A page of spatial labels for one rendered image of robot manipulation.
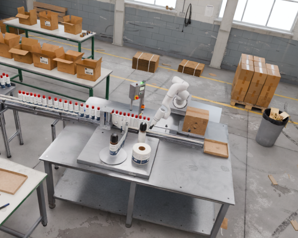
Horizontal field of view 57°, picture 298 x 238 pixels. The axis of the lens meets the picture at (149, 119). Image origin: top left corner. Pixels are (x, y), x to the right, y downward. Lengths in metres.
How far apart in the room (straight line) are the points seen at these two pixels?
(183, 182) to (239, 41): 6.04
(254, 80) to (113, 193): 4.09
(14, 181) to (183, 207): 1.95
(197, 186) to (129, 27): 6.79
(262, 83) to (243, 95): 0.47
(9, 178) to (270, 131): 4.18
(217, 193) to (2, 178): 2.17
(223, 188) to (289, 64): 6.10
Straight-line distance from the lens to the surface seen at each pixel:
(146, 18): 8.76
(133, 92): 3.28
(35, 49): 5.39
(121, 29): 9.09
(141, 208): 3.46
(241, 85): 6.39
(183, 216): 3.49
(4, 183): 3.04
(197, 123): 3.59
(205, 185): 3.04
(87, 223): 3.59
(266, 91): 6.47
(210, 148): 3.55
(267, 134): 5.38
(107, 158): 3.03
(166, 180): 2.97
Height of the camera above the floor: 2.92
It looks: 33 degrees down
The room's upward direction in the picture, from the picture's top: 8 degrees clockwise
